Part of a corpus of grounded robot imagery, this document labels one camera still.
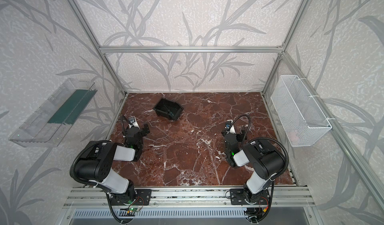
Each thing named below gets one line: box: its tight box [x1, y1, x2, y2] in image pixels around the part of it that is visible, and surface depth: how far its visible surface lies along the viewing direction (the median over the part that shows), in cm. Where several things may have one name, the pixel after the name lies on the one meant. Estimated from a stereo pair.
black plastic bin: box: [153, 98, 184, 121], surface depth 110 cm
